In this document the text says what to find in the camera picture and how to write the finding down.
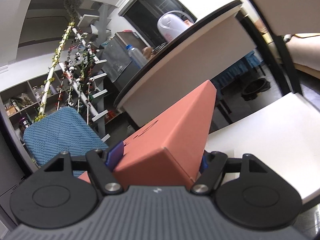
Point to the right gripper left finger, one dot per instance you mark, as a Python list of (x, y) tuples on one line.
[(100, 167)]

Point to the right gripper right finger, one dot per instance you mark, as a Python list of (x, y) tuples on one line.
[(211, 170)]

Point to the pink box lid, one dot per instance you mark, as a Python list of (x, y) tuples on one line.
[(168, 150)]

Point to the blue covered chair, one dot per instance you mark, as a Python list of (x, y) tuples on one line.
[(63, 130)]

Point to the white decorated staircase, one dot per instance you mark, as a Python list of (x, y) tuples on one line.
[(82, 79)]

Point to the black trash bin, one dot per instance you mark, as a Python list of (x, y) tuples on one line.
[(254, 88)]

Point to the grey refrigerator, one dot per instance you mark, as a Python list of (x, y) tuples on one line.
[(119, 66)]

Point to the clear plastic water bottle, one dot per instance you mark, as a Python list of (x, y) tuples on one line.
[(136, 56)]

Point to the white curved dining table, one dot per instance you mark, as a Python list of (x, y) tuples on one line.
[(198, 54)]

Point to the small brown figurine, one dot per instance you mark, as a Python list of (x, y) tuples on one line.
[(148, 53)]

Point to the beige sofa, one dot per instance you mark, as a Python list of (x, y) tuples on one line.
[(304, 51)]

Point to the dark window door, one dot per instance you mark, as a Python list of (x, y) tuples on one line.
[(143, 15)]

